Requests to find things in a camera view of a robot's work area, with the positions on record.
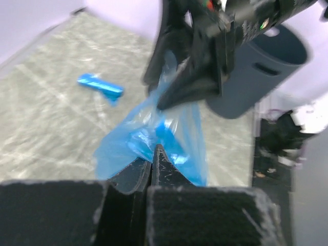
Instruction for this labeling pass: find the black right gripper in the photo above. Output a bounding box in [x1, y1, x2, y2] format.
[143, 1, 314, 110]

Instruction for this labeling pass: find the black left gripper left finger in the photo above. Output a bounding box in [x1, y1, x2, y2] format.
[1, 158, 151, 245]

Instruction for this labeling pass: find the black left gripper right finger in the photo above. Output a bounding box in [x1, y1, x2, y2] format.
[146, 145, 284, 245]

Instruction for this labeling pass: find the dark blue trash bin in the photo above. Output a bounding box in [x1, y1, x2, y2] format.
[207, 25, 309, 119]

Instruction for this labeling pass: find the blue detached trash bag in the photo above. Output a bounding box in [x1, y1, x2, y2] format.
[94, 51, 208, 186]

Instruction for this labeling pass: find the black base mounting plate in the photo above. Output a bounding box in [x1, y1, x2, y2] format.
[252, 120, 293, 195]

